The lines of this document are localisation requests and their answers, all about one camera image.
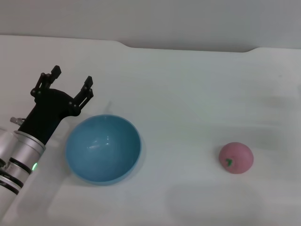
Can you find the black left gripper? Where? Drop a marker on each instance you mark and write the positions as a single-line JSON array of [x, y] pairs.
[[51, 106]]

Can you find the blue bowl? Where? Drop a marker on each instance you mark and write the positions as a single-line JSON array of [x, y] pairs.
[[103, 160]]

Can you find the pink toy peach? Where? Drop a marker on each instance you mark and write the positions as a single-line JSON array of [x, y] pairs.
[[237, 155]]

